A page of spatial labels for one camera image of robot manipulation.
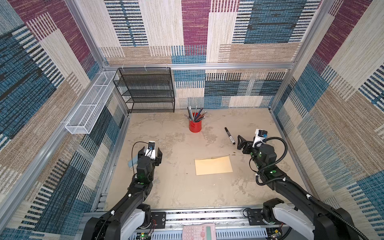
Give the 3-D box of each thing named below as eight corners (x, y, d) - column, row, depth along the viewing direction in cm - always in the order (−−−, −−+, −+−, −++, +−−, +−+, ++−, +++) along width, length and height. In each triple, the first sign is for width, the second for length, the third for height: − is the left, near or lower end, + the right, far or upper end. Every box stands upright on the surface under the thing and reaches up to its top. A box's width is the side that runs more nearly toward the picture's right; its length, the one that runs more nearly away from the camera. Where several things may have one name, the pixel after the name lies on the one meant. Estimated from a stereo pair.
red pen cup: (189, 132, 109) (189, 122, 100) (189, 123, 115) (189, 112, 105) (201, 132, 109) (201, 121, 100) (200, 123, 115) (201, 112, 105)
